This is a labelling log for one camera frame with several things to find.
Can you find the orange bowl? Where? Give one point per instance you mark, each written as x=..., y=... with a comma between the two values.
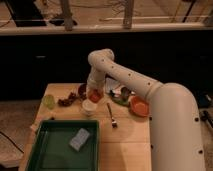
x=139, y=107

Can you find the white paper cup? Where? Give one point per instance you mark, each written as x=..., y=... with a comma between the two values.
x=88, y=107

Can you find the grey blue sponge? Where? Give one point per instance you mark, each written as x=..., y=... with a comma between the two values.
x=79, y=139

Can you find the light green cup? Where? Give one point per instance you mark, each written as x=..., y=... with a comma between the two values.
x=48, y=101

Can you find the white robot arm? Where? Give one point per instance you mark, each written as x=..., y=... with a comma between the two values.
x=175, y=129

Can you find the white crumpled napkin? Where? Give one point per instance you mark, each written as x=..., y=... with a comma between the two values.
x=112, y=85

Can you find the dark red bowl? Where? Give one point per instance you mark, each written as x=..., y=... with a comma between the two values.
x=82, y=91

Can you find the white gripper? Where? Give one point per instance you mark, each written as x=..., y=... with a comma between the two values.
x=95, y=81

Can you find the red apple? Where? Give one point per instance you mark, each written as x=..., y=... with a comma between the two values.
x=94, y=96

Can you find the green plastic tray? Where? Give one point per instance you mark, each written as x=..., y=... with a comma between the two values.
x=52, y=151

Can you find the dark brown food pile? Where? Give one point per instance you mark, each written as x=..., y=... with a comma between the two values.
x=67, y=101

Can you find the small dark metal cup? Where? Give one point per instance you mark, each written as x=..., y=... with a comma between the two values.
x=125, y=93

